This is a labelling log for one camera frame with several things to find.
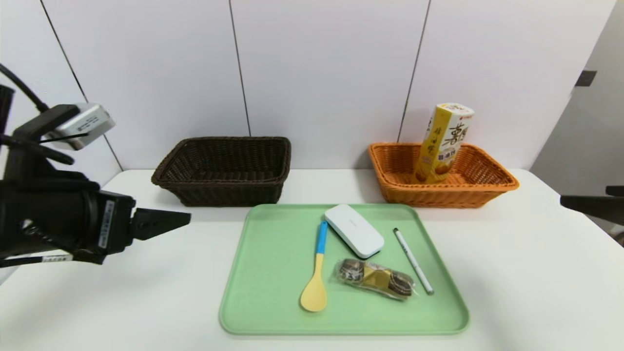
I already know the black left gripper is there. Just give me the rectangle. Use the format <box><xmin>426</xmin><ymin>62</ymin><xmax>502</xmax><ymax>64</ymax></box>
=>
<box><xmin>25</xmin><ymin>182</ymin><xmax>192</xmax><ymax>264</ymax></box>

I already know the yellow spoon with blue handle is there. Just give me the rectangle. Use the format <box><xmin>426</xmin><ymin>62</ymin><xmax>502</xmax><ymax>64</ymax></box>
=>
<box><xmin>300</xmin><ymin>220</ymin><xmax>329</xmax><ymax>312</ymax></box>

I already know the clear chocolate snack packet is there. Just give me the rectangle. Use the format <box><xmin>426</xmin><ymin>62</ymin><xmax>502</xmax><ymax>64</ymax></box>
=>
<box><xmin>334</xmin><ymin>258</ymin><xmax>419</xmax><ymax>301</ymax></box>

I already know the yellow hexagonal snack box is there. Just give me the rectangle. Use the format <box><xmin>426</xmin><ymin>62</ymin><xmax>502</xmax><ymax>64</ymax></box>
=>
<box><xmin>414</xmin><ymin>102</ymin><xmax>475</xmax><ymax>185</ymax></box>

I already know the dark brown wicker basket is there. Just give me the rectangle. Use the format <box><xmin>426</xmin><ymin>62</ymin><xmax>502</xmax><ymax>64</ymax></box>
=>
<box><xmin>151</xmin><ymin>136</ymin><xmax>292</xmax><ymax>207</ymax></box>

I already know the orange wicker basket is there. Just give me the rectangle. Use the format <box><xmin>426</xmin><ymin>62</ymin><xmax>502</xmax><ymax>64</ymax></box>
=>
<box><xmin>368</xmin><ymin>142</ymin><xmax>520</xmax><ymax>209</ymax></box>

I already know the light green plastic tray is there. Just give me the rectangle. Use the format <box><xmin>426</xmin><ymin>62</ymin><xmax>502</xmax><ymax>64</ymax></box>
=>
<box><xmin>219</xmin><ymin>203</ymin><xmax>471</xmax><ymax>336</ymax></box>

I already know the white oblong case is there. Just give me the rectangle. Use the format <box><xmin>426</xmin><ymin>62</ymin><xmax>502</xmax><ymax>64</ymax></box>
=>
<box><xmin>325</xmin><ymin>204</ymin><xmax>385</xmax><ymax>259</ymax></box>

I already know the white stylus pen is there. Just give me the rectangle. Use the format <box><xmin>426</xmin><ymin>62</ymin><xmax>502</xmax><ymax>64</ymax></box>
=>
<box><xmin>393</xmin><ymin>228</ymin><xmax>434</xmax><ymax>296</ymax></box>

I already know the thin labelled left arm cable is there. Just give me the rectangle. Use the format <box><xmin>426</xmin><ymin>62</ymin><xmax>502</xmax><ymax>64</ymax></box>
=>
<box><xmin>0</xmin><ymin>253</ymin><xmax>105</xmax><ymax>269</ymax></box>

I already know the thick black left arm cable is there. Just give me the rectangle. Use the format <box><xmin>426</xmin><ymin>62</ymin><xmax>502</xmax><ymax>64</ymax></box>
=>
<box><xmin>0</xmin><ymin>63</ymin><xmax>49</xmax><ymax>114</ymax></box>

